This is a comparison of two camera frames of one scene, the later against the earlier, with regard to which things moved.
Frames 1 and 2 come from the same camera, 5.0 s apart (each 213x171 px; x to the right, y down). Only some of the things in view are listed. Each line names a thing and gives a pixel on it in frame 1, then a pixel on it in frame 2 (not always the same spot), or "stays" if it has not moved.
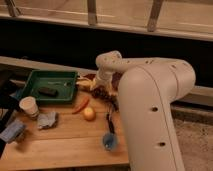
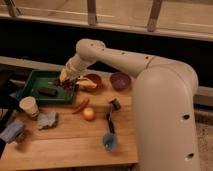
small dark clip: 115,106 stays
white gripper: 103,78 → 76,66
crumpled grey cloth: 47,120 stays
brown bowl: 90,76 stays
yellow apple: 89,114 stays
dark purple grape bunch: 101,92 → 67,85
